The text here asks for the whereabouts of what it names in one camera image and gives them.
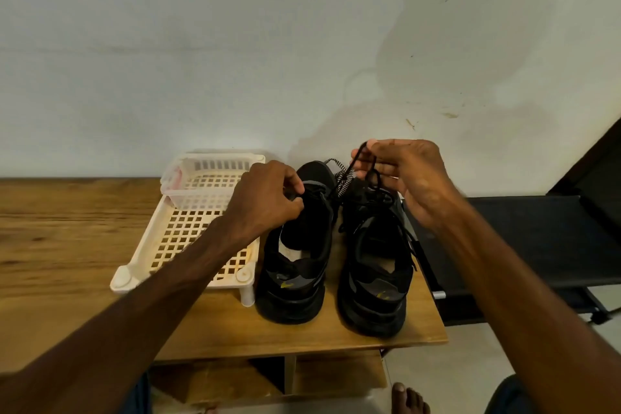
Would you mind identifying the person's right hand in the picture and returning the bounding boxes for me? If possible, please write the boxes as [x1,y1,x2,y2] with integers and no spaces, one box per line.
[351,138,467,234]

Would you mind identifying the person's left hand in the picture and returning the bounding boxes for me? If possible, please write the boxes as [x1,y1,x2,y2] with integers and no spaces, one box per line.
[221,160,307,245]

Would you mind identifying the single black shoelace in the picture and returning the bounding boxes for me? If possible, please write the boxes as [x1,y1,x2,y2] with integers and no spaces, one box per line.
[344,141,423,255]

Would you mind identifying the black white patterned shoelace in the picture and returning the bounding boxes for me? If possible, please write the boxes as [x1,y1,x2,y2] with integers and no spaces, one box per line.
[334,168,362,201]
[325,158,355,199]

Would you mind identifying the black shoe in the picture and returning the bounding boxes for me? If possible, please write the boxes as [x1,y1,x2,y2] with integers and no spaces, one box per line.
[254,159,341,325]
[336,176,417,339]

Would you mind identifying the person's right forearm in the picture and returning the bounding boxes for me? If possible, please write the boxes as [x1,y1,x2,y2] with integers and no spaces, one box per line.
[437,203,621,414]

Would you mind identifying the person's blue shorts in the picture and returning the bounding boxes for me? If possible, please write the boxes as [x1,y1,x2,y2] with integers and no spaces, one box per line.
[121,372,539,414]

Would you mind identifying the small white plastic basket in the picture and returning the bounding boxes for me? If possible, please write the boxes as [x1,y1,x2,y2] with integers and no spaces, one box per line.
[160,153,267,212]

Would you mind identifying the large white plastic tray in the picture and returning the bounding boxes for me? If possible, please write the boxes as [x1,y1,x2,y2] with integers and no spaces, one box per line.
[109,151,268,308]

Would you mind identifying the black shoe rack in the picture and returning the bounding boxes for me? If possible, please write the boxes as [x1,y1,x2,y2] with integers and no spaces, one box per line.
[408,194,621,327]

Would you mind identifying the dark door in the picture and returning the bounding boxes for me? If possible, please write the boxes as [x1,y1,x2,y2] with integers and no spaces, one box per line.
[548,116,621,226]

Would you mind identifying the low wooden table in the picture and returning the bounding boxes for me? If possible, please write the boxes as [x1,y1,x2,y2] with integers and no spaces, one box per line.
[0,176,450,414]

